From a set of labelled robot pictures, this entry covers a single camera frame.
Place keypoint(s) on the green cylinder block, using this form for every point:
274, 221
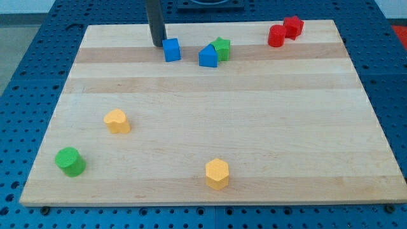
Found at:
70, 162

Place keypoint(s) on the green star block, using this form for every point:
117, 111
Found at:
222, 48

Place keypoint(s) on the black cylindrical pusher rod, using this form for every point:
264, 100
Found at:
156, 21

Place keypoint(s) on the yellow hexagon block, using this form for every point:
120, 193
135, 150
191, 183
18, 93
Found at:
217, 174

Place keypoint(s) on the red star block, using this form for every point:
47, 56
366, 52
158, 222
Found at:
294, 27

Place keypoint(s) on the blue triangle block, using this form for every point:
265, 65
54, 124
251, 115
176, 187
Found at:
207, 57

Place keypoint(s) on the yellow heart block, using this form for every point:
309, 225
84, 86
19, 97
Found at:
116, 122

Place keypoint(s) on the blue cube block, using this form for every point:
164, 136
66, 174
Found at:
171, 49

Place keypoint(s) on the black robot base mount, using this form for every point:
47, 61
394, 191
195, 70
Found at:
188, 5

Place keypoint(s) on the light wooden board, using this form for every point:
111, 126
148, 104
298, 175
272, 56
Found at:
294, 123

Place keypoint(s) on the red cylinder block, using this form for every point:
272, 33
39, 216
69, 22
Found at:
276, 35

